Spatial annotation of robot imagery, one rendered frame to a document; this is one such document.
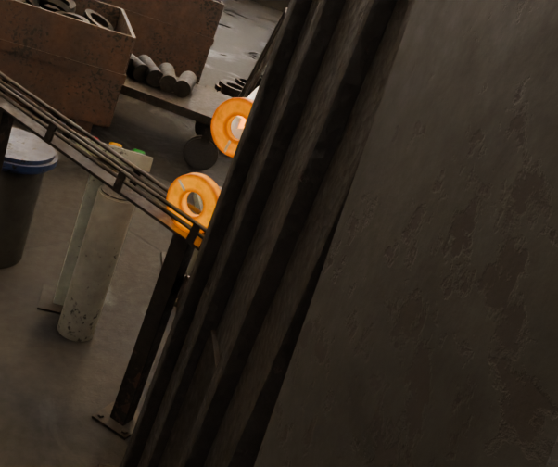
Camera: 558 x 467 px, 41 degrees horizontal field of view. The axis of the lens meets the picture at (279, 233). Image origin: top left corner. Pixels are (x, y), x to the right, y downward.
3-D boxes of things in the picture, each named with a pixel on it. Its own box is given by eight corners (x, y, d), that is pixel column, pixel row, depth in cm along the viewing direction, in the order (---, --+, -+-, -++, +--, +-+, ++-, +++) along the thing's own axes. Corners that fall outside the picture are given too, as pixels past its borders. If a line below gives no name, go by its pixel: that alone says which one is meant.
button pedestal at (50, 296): (100, 323, 257) (153, 160, 235) (29, 308, 250) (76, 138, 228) (103, 299, 271) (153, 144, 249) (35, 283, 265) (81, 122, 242)
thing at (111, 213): (92, 346, 244) (137, 204, 225) (55, 337, 241) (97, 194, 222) (95, 325, 255) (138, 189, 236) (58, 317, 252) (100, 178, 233)
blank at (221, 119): (274, 118, 188) (280, 117, 191) (226, 85, 192) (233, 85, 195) (247, 170, 193) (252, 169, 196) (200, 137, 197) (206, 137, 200)
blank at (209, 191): (183, 244, 194) (189, 241, 197) (229, 219, 187) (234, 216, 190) (155, 190, 194) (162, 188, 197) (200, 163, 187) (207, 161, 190)
